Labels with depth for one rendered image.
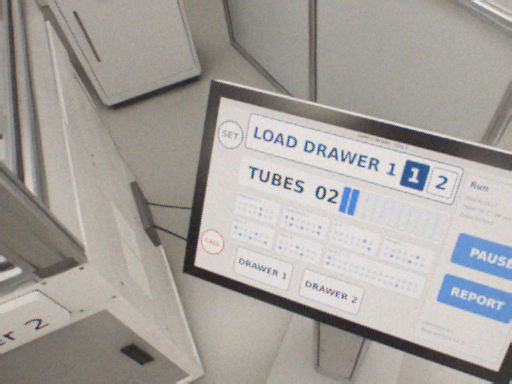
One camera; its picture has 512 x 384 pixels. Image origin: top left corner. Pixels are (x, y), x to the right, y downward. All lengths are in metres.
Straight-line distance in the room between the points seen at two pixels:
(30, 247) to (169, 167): 1.52
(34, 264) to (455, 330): 0.65
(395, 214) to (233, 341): 1.20
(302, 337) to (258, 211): 1.04
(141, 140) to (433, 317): 2.05
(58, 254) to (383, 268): 0.51
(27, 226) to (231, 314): 1.10
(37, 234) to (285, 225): 0.37
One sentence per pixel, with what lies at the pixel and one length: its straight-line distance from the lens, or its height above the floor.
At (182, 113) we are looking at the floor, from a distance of 2.47.
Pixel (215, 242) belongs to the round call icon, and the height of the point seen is 1.02.
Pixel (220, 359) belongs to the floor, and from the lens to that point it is 1.62.
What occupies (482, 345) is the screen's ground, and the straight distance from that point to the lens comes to 0.60.
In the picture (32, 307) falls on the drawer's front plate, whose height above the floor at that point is 0.91.
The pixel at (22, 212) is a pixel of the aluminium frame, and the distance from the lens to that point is 0.66.
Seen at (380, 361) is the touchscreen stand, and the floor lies 0.04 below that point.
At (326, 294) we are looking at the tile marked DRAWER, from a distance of 0.58.
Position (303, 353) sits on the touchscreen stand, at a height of 0.04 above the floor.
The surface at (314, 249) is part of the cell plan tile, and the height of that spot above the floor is 1.05.
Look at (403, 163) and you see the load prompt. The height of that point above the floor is 1.16.
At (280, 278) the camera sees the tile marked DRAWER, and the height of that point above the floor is 1.00.
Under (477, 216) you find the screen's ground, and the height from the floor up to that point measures 1.13.
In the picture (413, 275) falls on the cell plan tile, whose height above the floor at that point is 1.05.
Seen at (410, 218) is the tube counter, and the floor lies 1.11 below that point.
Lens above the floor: 1.53
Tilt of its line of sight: 53 degrees down
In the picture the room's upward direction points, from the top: 2 degrees clockwise
